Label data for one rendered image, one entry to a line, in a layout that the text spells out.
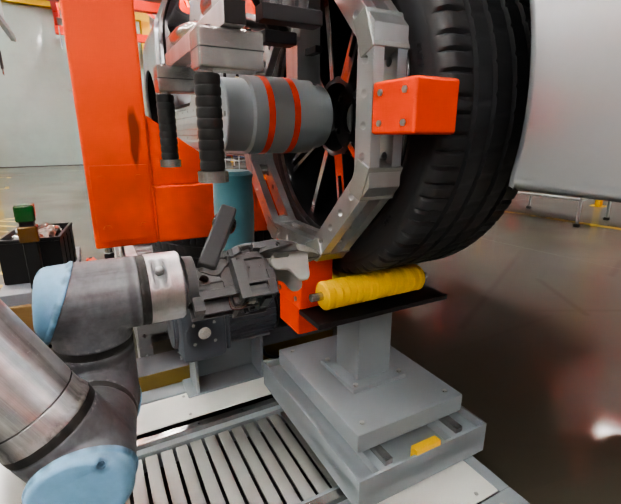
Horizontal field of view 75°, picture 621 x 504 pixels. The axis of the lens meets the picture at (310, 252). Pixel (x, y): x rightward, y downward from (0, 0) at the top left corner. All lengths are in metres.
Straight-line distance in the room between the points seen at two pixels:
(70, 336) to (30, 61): 13.37
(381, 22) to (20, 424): 0.60
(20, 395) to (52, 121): 13.35
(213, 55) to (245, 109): 0.17
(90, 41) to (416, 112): 0.87
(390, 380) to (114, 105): 0.98
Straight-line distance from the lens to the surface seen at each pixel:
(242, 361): 1.40
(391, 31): 0.65
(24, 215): 1.15
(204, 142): 0.60
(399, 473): 0.98
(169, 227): 1.24
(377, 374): 1.08
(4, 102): 13.71
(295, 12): 0.63
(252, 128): 0.76
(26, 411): 0.43
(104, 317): 0.53
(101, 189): 1.20
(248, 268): 0.57
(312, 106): 0.80
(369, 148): 0.62
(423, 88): 0.56
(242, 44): 0.62
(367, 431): 0.93
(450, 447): 1.05
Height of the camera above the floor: 0.81
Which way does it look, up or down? 16 degrees down
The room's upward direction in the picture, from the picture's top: straight up
